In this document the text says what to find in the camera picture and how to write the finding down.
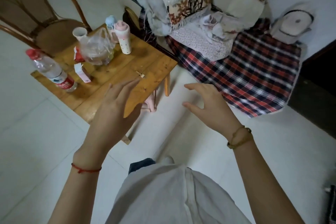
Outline person's left hand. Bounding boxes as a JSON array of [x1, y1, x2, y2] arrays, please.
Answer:
[[73, 78, 143, 166]]

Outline person's right hand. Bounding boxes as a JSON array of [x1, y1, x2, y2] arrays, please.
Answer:
[[182, 83, 244, 140]]

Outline person's left forearm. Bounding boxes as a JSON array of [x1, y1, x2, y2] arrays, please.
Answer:
[[48, 153, 107, 224]]

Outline person's right forearm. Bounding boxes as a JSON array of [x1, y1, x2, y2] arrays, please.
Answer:
[[227, 129, 306, 224]]

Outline pink plastic stool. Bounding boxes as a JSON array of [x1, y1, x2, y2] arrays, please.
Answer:
[[142, 94, 157, 113]]

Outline blue jeans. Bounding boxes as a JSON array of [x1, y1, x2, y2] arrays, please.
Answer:
[[128, 158, 157, 174]]

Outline white shoe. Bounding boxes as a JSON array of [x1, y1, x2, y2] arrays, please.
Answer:
[[159, 155, 175, 165]]

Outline small wooden table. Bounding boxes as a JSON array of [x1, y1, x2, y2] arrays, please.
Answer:
[[31, 24, 178, 145]]

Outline pink small-print cloth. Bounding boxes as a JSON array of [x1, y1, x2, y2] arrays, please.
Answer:
[[171, 25, 235, 62]]

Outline small pink white box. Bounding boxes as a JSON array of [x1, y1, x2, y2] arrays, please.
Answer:
[[74, 63, 92, 84]]

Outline red plaid cloth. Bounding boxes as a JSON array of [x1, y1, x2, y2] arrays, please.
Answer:
[[165, 18, 302, 118]]

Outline clear plastic bag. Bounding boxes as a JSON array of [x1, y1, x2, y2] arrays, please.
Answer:
[[78, 27, 116, 66]]

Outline pink dotted thermos bottle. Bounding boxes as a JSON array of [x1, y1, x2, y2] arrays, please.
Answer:
[[114, 20, 132, 55]]

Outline red packet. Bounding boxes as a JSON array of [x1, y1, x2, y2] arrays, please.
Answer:
[[73, 46, 86, 63]]

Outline white crumpled garment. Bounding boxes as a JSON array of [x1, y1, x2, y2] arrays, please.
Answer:
[[199, 12, 237, 44]]

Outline white shirt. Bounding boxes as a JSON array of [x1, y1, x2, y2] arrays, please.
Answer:
[[105, 163, 252, 224]]

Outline red-capped water bottle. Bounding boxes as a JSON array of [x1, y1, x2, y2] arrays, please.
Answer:
[[25, 48, 78, 93]]

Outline cloth-covered wooden chair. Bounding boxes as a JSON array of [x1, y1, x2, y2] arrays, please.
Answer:
[[118, 0, 168, 48]]

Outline blue-lidded bottle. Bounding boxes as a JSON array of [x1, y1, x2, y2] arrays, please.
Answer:
[[105, 15, 119, 44]]

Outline white paper cup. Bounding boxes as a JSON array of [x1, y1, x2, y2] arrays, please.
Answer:
[[72, 27, 88, 42]]

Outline brown floral fringed cloth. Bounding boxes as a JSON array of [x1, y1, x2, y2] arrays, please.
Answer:
[[168, 0, 212, 30]]

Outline white furry scarf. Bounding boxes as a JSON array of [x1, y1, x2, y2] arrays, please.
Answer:
[[122, 0, 174, 37]]

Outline bentwood chair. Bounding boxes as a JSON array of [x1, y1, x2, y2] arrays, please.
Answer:
[[0, 0, 92, 58]]

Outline dark grey object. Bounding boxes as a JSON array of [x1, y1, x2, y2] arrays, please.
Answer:
[[324, 184, 336, 224]]

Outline olive bead bracelet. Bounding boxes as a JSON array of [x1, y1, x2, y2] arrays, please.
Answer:
[[227, 125, 254, 150]]

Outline red string bracelet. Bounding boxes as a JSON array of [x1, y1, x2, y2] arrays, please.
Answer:
[[71, 163, 102, 174]]

